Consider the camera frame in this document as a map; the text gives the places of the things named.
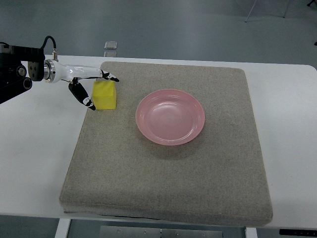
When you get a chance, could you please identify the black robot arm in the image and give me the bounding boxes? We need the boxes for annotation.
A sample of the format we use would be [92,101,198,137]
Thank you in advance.
[0,36,57,103]

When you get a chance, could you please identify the beige fabric cushion mat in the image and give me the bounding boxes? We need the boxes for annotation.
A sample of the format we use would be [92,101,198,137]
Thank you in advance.
[59,62,273,227]

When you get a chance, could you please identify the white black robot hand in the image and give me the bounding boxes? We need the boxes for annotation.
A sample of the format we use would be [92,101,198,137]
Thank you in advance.
[44,59,119,111]

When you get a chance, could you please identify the black label strip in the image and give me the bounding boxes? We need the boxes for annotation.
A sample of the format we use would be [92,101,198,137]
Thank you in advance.
[279,229,317,237]

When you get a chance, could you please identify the metal table frame crossbar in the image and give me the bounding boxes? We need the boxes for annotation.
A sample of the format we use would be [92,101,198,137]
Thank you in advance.
[99,226,223,238]

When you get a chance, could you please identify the chair legs in background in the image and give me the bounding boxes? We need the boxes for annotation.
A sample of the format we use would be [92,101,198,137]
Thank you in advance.
[244,0,317,23]

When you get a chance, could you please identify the clear plastic floor box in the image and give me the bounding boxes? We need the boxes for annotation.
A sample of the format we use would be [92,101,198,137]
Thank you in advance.
[104,41,117,50]

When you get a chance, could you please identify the pink plate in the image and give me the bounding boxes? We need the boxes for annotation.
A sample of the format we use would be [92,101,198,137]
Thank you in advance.
[135,89,205,146]

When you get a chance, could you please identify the yellow foam block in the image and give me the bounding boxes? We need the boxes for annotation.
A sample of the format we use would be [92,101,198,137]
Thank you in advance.
[92,81,117,110]

